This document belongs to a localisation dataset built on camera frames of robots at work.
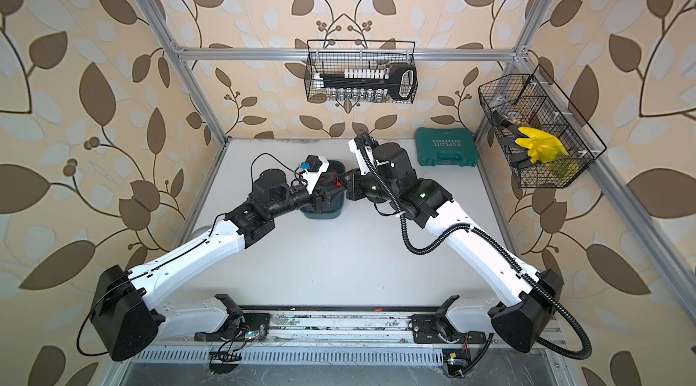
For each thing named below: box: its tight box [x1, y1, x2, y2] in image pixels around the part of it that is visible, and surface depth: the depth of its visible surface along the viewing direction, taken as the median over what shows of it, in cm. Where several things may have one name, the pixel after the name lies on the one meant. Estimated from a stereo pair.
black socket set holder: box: [319, 65, 418, 101], surface depth 86 cm
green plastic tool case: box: [415, 127, 479, 167], surface depth 117 cm
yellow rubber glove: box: [514, 126, 580, 174], surface depth 68 cm
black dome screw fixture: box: [361, 172, 392, 204], surface depth 61 cm
